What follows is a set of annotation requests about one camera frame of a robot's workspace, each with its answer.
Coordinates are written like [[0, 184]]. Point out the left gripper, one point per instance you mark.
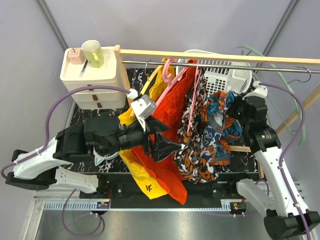
[[162, 148]]

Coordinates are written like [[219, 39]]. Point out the blue patterned shorts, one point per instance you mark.
[[220, 130]]

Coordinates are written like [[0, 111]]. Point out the mint green hanger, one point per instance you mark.
[[287, 85]]

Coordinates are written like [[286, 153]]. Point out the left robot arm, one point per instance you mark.
[[95, 138]]

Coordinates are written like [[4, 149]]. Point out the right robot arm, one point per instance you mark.
[[285, 213]]

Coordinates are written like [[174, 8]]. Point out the black orange patterned shorts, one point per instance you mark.
[[188, 160]]

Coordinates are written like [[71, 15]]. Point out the yellow shorts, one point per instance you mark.
[[145, 181]]

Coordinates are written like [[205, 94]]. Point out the thin pink hanger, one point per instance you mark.
[[195, 85]]

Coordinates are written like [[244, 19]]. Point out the teal headphones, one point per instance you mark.
[[98, 158]]

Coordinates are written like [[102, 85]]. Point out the white laundry basket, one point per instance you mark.
[[224, 79]]

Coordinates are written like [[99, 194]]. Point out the wooden clothes rack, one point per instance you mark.
[[308, 102]]

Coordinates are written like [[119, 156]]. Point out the cream drawer unit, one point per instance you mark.
[[106, 75]]

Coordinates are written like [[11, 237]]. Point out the blue pen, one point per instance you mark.
[[83, 68]]

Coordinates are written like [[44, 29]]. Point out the green mug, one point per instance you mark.
[[93, 53]]

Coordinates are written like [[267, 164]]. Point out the pink cube holder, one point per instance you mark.
[[76, 56]]

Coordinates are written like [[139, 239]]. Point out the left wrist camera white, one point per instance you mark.
[[143, 108]]

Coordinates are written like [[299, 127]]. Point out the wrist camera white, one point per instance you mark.
[[260, 91], [143, 108]]

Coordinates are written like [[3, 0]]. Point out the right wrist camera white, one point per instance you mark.
[[260, 91]]

